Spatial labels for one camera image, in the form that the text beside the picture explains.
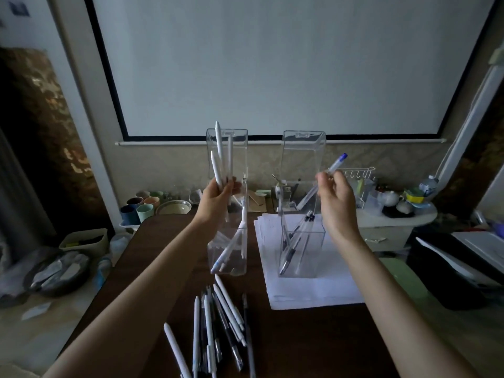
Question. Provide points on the person's right hand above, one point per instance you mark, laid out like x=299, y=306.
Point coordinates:
x=340, y=208

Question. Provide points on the person's left hand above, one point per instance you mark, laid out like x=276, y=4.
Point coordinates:
x=214, y=204

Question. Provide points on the translucent pen with blue cap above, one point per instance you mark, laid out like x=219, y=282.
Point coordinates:
x=338, y=161

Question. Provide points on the translucent grey pen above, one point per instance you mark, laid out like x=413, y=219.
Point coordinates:
x=303, y=251

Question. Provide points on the stack of white paper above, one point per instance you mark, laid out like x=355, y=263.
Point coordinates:
x=315, y=295

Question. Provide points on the pile of pens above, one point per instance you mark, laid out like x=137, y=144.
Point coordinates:
x=210, y=330

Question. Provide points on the person's left forearm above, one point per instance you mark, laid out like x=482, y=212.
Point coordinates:
x=130, y=311

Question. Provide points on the person's right forearm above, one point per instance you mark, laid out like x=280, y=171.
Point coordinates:
x=405, y=318

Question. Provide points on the brown cardboard box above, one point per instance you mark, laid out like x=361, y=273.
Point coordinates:
x=258, y=200

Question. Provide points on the clear plastic measuring jug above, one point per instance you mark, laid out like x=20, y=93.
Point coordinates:
x=374, y=200

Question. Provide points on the ceramic bowl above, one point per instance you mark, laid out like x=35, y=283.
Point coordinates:
x=173, y=208

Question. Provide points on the black router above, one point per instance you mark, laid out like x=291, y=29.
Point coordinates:
x=293, y=192

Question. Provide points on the white teapot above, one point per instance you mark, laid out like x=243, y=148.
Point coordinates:
x=390, y=198

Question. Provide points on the black round tray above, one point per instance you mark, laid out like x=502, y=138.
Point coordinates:
x=395, y=212

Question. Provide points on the small white bottle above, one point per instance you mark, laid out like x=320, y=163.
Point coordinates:
x=278, y=191

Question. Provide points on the group of colourful cups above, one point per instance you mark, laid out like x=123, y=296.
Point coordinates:
x=143, y=212

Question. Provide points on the yellow green container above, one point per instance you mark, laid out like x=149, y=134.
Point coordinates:
x=414, y=196

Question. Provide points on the clear plastic bottle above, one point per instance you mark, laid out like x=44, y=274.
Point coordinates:
x=429, y=186

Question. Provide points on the clear water jug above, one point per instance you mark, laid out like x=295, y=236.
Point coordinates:
x=120, y=248

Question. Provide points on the beige plastic bin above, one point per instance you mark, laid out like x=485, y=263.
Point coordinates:
x=98, y=248

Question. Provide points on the black bag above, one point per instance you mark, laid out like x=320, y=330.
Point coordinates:
x=441, y=287

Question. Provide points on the blue bottle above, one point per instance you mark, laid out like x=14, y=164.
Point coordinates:
x=103, y=273

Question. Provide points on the white projector screen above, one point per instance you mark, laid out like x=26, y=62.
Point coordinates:
x=275, y=62

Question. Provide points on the grey curtain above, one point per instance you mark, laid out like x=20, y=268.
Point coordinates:
x=19, y=200

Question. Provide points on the white paper scrap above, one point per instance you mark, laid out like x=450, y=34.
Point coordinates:
x=36, y=311

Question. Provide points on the small blue wall sticker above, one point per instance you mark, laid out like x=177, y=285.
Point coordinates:
x=19, y=8

